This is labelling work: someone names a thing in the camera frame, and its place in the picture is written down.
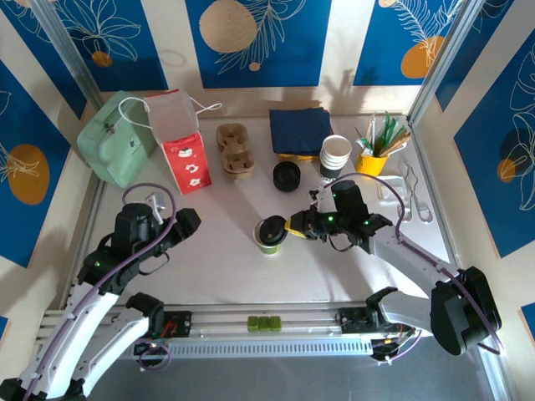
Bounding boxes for green paper cup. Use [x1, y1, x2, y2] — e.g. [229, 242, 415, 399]
[253, 221, 286, 256]

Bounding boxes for red paper bag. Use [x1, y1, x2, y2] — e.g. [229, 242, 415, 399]
[118, 88, 223, 195]

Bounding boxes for black cup lid stack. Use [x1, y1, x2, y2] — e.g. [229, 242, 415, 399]
[272, 161, 302, 193]

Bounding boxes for yellow stirrer cup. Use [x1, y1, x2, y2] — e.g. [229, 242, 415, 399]
[354, 150, 390, 176]

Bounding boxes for yellow paper napkin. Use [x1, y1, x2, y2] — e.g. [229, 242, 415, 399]
[278, 152, 323, 162]

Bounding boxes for paper cup stack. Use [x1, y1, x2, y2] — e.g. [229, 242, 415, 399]
[319, 134, 353, 183]

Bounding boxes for white sugar stick packet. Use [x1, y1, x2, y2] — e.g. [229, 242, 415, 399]
[354, 127, 374, 154]

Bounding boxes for metal tongs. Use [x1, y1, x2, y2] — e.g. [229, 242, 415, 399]
[396, 164, 435, 223]

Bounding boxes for cardboard cup carrier stack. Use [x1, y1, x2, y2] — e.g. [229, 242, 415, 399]
[217, 124, 256, 182]

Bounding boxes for wooden stirrer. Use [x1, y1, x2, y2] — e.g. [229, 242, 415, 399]
[384, 129, 413, 155]
[386, 138, 411, 158]

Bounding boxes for blue paper napkin stack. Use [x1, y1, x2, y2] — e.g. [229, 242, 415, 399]
[268, 107, 334, 156]

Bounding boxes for mint green lunch bag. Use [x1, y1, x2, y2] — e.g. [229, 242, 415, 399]
[77, 90, 162, 188]

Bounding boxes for left circuit board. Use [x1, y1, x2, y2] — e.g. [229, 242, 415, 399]
[133, 337, 171, 371]

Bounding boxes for circuit board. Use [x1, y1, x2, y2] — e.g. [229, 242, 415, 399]
[133, 337, 171, 371]
[370, 336, 413, 364]

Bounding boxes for right circuit board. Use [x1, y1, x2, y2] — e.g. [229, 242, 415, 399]
[370, 336, 413, 364]

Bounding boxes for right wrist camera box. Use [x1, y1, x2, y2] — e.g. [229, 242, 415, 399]
[309, 185, 335, 214]

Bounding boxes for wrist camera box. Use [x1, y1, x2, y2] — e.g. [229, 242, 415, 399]
[309, 185, 335, 214]
[145, 191, 167, 226]

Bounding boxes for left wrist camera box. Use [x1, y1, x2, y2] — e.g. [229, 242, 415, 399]
[145, 191, 167, 226]

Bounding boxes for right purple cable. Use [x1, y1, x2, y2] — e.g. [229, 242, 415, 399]
[328, 173, 502, 364]

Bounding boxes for purple cable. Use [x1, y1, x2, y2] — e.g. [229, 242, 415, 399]
[328, 173, 502, 364]
[23, 181, 176, 401]

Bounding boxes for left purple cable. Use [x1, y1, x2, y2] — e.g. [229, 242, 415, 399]
[23, 181, 176, 401]

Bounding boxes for aluminium front rail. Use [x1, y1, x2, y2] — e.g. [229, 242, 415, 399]
[35, 299, 498, 348]

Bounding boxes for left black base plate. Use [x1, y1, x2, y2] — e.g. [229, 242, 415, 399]
[115, 311, 193, 339]

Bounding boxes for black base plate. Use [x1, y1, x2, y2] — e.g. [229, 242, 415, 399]
[115, 311, 193, 339]
[336, 307, 417, 335]

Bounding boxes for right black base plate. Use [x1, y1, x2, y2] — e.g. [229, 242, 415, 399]
[336, 307, 417, 335]

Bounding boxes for grey slotted cable duct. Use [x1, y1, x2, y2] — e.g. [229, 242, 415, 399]
[52, 337, 375, 361]

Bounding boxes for aluminium frame post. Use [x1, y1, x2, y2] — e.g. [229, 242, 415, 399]
[31, 0, 105, 109]
[407, 0, 484, 126]

